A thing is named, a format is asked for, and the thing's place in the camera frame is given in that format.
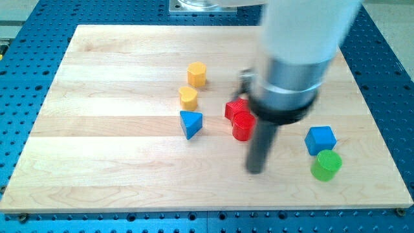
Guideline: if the blue cube block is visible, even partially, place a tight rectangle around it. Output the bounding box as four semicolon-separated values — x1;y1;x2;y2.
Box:
305;126;337;155

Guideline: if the red cylinder block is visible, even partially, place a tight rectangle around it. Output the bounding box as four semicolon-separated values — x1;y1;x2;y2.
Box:
232;112;256;141

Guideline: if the red star block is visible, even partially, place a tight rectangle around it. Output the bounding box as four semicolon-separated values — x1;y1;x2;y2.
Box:
224;98;250;126

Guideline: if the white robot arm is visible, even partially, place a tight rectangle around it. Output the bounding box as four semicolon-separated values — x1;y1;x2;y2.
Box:
213;0;362;174

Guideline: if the wooden board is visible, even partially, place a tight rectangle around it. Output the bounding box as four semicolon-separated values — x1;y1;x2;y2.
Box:
1;25;413;213

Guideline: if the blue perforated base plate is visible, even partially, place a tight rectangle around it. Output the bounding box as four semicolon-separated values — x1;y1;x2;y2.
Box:
1;1;413;232

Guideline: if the yellow heart block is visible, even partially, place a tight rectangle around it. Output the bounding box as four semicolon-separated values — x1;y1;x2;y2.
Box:
179;87;198;111

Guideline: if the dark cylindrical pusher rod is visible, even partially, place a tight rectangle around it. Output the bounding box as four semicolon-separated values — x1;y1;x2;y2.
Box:
246;120;278;174

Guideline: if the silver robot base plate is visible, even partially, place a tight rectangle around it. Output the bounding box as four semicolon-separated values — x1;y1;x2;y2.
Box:
168;0;237;15

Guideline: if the blue triangle block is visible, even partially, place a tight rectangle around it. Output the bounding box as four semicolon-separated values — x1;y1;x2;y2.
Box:
180;111;203;140

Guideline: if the green cylinder block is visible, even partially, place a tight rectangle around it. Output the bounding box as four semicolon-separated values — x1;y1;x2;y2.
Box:
310;150;342;182

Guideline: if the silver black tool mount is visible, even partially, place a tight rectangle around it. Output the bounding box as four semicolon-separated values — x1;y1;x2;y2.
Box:
232;53;331;125

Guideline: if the yellow hexagon block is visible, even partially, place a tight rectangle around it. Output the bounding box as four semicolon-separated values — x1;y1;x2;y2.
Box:
187;61;206;87

